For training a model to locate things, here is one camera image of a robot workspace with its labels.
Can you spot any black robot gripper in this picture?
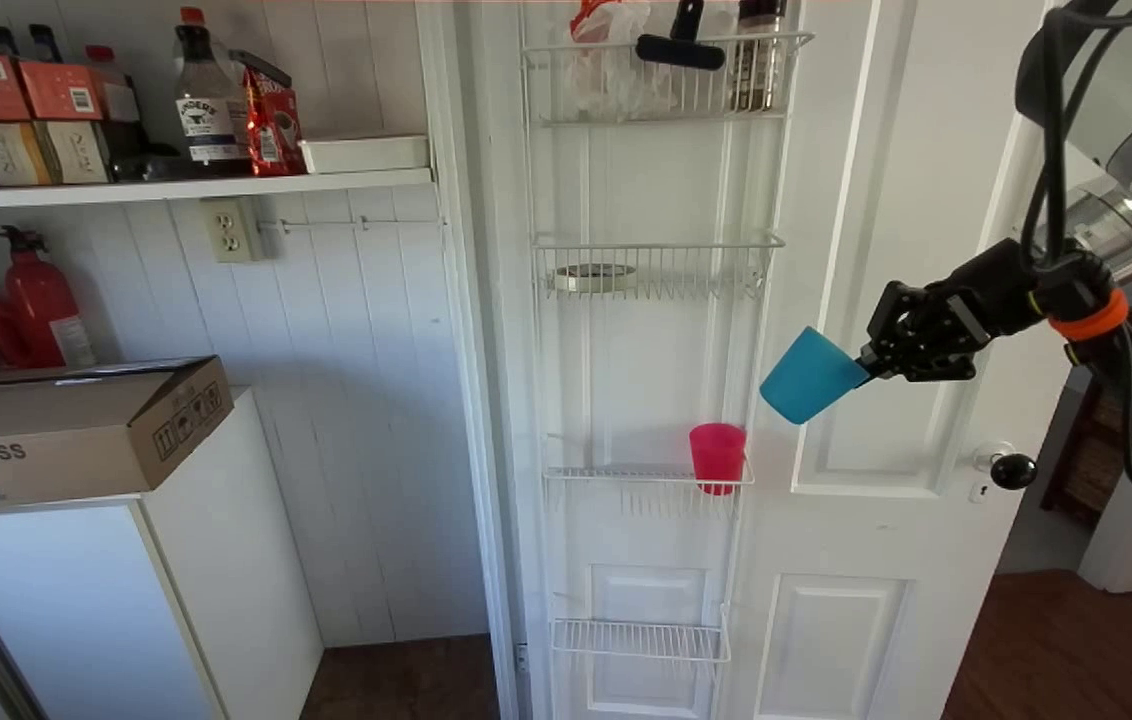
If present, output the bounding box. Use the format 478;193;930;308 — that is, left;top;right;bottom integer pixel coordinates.
859;240;1043;386

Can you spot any blue plastic cup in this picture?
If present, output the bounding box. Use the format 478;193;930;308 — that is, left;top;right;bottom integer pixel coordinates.
761;327;874;424

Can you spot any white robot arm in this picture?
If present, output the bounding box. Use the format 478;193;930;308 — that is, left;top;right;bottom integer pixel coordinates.
857;0;1132;484

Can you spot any pink plastic cup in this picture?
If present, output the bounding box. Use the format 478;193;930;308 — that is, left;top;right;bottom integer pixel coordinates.
689;424;748;496

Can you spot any black door knob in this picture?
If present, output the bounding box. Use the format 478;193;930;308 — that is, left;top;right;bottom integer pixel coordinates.
987;452;1036;491

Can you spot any white panel door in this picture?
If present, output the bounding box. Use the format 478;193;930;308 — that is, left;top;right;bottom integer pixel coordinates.
458;0;1064;720

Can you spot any white flat box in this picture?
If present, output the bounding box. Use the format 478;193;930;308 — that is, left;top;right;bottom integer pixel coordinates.
299;135;428;177

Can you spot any red snack bag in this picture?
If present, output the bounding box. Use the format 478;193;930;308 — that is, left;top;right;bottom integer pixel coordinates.
234;51;306;177

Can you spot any clear liquor bottle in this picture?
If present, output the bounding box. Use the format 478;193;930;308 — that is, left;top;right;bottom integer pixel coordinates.
176;5;249;173

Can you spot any white cabinet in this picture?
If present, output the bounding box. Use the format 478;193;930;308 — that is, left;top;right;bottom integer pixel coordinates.
0;392;326;720

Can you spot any dark sauce bottle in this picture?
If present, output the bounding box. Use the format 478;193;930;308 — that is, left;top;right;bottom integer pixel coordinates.
86;45;149;180

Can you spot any brown cardboard box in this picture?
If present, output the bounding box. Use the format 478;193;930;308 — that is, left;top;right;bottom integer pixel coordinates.
0;358;234;511

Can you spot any orange box right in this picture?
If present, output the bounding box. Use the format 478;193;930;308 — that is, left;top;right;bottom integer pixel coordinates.
19;26;107;184

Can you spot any orange box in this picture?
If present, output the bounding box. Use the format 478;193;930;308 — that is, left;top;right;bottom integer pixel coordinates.
0;26;52;189
19;26;107;184

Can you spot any red fire extinguisher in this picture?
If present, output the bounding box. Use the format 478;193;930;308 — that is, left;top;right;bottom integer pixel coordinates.
0;223;95;370

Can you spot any orange box left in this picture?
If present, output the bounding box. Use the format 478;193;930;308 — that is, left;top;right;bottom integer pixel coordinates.
0;26;52;189

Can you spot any white wire door rack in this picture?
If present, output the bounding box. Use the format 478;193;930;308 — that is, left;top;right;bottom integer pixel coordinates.
526;30;806;720

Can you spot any black handled tool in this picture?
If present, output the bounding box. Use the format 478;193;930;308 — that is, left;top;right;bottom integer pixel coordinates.
635;0;724;74

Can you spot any white wall shelf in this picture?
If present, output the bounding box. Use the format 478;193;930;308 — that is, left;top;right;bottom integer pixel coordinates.
0;169;438;214

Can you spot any wall power outlet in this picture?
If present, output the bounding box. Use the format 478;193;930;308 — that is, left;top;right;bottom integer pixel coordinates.
209;202;257;265

